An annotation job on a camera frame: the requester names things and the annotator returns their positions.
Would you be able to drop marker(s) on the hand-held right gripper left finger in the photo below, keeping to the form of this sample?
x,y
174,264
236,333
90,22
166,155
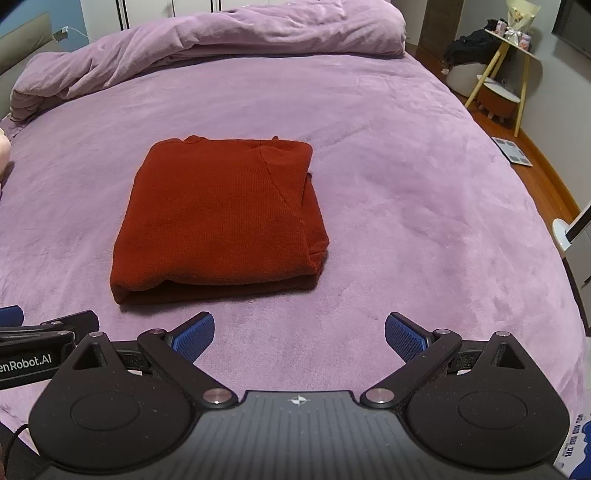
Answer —
x,y
194,337

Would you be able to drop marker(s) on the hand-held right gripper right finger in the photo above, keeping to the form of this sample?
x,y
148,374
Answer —
x,y
406,337

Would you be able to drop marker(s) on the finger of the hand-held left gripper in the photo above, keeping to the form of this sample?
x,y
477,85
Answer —
x,y
76,321
10,316

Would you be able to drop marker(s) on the red buttoned knit cardigan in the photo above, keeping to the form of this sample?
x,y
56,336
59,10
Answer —
x,y
217,217

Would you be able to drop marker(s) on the pile of dark clothes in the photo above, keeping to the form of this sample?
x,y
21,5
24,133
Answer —
x,y
471,46

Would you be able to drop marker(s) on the pink plush toy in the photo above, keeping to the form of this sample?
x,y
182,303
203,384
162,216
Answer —
x,y
3,157

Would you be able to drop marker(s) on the white round stand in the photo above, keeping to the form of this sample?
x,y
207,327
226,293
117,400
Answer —
x,y
565,233

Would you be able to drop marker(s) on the blue and white box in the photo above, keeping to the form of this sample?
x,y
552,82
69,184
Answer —
x,y
577,443

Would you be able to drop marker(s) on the white bathroom scale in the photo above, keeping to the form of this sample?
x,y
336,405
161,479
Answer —
x,y
511,151

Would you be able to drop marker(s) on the brown stool with white top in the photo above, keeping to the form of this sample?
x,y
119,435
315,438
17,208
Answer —
x,y
496,99

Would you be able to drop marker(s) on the grey padded headboard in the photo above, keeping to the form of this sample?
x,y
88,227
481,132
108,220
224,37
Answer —
x,y
23,55

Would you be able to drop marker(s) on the white round basket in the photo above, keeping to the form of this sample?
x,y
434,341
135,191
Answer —
x,y
466,76

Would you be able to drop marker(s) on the purple duvet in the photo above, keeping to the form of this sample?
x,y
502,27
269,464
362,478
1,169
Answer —
x,y
207,46

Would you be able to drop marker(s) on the yellow-legged side table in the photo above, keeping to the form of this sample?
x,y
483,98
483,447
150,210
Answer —
x,y
508,60

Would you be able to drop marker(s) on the white wardrobe doors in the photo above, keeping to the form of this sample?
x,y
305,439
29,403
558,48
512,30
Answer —
x,y
184,7

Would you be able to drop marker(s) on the wrapped flower bouquet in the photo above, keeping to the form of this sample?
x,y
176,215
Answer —
x,y
518,16

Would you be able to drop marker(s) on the black wall television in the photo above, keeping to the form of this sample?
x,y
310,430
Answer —
x,y
575,25

